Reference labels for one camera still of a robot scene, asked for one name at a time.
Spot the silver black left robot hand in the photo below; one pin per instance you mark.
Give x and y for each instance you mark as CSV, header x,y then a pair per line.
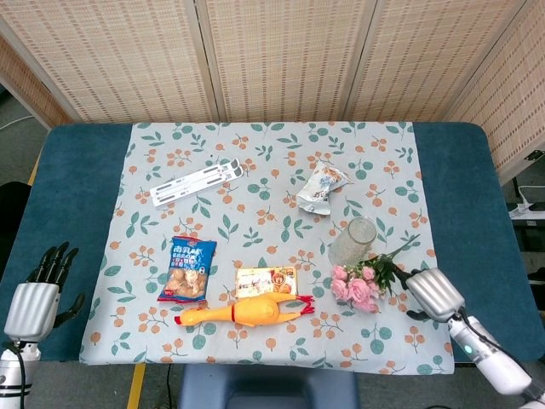
x,y
30,304

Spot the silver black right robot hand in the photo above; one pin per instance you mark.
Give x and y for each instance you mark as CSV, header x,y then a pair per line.
x,y
434,294

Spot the pink rose bouquet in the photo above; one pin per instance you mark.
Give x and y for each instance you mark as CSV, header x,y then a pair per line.
x,y
362,281

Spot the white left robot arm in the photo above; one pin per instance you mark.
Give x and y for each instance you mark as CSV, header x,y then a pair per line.
x,y
15,375

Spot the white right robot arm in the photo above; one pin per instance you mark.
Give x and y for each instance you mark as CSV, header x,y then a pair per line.
x,y
494,358

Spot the frosted glass vase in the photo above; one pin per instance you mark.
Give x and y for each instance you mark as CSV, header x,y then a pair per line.
x,y
353,243

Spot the white power strip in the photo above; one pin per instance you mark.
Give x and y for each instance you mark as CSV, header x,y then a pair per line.
x,y
527,209

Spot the silver crumpled snack bag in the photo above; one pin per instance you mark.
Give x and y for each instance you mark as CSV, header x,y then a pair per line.
x,y
321,189

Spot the blue snack bag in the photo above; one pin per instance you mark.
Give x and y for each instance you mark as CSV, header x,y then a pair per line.
x,y
187,270

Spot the orange curry box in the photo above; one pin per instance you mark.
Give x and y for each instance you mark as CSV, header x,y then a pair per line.
x,y
266,281

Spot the floral patterned tablecloth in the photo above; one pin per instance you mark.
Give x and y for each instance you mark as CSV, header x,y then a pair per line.
x,y
272,238

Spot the yellow rubber chicken toy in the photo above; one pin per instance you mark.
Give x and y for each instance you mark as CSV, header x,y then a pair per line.
x,y
251,311

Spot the woven bamboo folding screen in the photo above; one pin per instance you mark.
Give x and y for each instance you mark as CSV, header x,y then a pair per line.
x,y
272,59

